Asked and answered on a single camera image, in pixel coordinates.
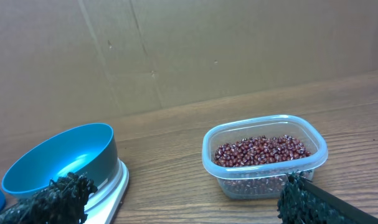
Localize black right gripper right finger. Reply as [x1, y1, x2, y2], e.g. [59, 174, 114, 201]
[277, 172, 378, 224]

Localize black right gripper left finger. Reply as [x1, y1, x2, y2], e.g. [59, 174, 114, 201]
[0, 172, 98, 224]

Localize white digital kitchen scale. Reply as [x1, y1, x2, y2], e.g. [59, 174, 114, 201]
[84, 159, 130, 224]

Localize teal blue bowl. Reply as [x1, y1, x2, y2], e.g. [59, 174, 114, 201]
[2, 123, 118, 198]

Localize clear plastic container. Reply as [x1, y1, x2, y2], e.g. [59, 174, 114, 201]
[202, 114, 328, 199]

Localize red adzuki beans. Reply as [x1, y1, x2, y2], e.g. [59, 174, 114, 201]
[213, 135, 312, 167]

